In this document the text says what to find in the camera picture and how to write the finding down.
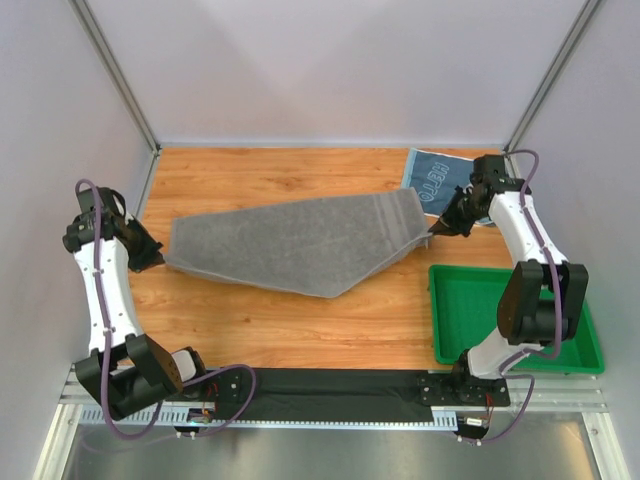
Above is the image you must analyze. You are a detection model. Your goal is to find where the grey terry towel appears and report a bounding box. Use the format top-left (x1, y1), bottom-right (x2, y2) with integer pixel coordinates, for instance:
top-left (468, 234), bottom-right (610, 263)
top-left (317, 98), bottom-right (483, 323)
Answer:
top-left (166, 189), bottom-right (431, 298)

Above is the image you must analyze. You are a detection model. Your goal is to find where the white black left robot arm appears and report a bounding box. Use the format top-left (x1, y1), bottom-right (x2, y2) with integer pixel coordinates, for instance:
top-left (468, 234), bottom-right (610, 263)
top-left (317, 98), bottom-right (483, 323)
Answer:
top-left (62, 180), bottom-right (205, 420)

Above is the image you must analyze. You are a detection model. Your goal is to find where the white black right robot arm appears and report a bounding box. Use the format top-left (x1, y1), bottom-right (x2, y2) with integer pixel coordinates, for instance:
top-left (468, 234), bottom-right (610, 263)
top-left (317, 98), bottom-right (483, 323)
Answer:
top-left (429, 154), bottom-right (589, 388)

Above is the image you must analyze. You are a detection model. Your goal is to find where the blue patterned towel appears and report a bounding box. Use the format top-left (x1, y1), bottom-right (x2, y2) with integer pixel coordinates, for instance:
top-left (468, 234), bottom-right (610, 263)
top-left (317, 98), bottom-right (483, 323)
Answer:
top-left (400, 148), bottom-right (473, 225)

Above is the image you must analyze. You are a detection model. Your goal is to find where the green plastic tray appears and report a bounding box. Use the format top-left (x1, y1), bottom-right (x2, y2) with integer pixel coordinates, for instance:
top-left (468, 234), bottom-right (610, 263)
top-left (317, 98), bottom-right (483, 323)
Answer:
top-left (429, 265), bottom-right (605, 375)

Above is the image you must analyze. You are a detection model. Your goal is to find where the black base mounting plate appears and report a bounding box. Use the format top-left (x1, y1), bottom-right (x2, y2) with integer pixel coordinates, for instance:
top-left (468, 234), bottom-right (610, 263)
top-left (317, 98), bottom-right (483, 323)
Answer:
top-left (171, 368), bottom-right (510, 424)

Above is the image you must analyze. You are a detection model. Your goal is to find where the aluminium frame post right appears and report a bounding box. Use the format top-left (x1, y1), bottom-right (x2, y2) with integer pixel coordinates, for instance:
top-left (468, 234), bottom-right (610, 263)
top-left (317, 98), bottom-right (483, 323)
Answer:
top-left (503, 0), bottom-right (605, 152)

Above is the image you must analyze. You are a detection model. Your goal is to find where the aluminium frame post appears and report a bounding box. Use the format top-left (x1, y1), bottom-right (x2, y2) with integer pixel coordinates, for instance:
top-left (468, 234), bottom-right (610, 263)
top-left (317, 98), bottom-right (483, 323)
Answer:
top-left (503, 0), bottom-right (605, 152)
top-left (68, 0), bottom-right (162, 154)

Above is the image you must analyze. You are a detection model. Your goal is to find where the aluminium front rail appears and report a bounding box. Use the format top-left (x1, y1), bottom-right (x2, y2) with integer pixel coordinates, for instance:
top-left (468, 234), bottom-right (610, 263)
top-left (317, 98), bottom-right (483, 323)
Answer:
top-left (59, 363), bottom-right (609, 431)

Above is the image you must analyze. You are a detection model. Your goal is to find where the aluminium frame post left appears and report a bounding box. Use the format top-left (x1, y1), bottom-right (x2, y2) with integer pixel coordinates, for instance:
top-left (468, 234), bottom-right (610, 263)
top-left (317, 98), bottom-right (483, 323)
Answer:
top-left (68, 0), bottom-right (162, 154)

